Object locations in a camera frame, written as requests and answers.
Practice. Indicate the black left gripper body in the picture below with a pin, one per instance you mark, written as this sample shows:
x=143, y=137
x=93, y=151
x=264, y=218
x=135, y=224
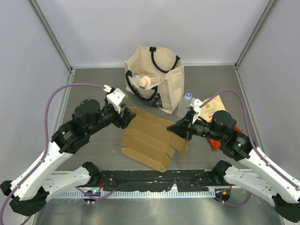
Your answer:
x=108, y=115

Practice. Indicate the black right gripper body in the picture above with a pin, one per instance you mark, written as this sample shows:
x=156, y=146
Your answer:
x=199, y=127

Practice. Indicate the brown cardboard box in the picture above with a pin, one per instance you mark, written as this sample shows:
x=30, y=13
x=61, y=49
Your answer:
x=148, y=141

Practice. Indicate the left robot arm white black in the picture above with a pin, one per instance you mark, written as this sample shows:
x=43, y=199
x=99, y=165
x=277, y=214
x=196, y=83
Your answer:
x=31, y=191

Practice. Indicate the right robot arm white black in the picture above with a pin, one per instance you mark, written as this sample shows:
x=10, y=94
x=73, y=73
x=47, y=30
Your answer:
x=273, y=184

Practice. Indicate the cassava chips snack bag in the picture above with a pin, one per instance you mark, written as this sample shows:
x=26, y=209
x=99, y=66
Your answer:
x=207, y=112

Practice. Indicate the clear plastic water bottle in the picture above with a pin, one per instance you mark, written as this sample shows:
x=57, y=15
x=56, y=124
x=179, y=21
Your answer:
x=184, y=105

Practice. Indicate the peach capped bottle in bag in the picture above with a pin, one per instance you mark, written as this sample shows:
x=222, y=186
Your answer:
x=149, y=81

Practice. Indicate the white item in bag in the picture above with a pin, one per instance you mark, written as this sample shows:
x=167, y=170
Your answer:
x=137, y=76

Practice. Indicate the beige canvas tote bag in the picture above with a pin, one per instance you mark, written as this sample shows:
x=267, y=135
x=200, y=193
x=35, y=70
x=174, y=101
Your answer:
x=163, y=63

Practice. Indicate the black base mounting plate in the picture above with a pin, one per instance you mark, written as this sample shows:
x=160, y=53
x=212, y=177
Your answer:
x=154, y=181

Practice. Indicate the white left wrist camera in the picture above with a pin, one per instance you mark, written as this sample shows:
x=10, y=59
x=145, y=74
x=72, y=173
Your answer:
x=116, y=97

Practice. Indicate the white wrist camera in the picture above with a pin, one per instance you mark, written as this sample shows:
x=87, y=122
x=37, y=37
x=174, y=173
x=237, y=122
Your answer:
x=116, y=97
x=196, y=104

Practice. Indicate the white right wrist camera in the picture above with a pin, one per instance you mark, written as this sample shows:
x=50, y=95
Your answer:
x=196, y=104

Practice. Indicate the white slotted cable duct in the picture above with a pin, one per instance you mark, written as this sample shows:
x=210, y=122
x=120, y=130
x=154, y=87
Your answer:
x=173, y=193

